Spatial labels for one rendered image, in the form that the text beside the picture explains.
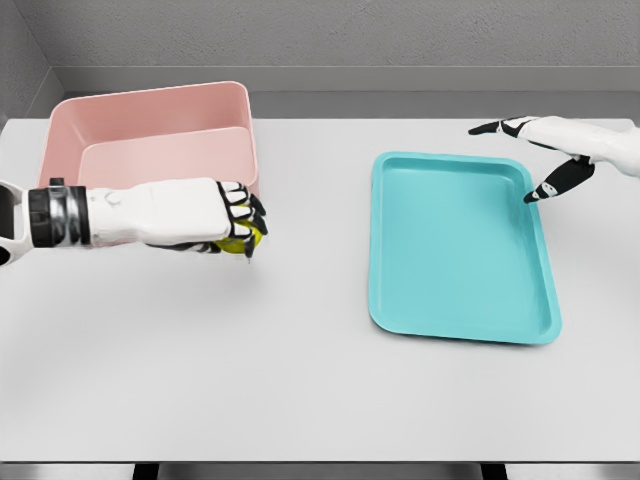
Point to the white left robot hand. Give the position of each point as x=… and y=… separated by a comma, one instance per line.
x=185, y=212

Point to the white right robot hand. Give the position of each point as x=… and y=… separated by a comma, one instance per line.
x=555, y=135

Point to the yellow-green tennis ball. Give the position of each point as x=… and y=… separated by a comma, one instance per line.
x=245, y=239

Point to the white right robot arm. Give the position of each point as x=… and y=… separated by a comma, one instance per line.
x=625, y=147

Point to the pink rectangular basket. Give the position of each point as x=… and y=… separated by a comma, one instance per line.
x=150, y=135

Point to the blue rectangular tray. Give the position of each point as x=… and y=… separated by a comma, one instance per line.
x=460, y=245

